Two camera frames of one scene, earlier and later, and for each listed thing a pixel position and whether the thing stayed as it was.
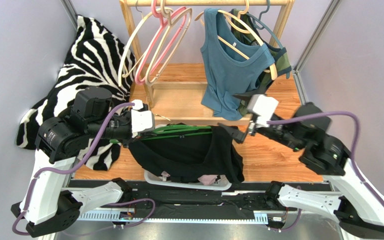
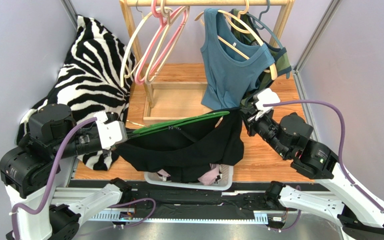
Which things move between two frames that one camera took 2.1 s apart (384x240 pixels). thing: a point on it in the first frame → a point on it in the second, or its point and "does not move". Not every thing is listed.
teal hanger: (260, 24) does not move
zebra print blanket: (96, 57) does not move
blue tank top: (231, 67) does not move
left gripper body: (128, 137) → (107, 151)
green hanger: (171, 131) → (165, 125)
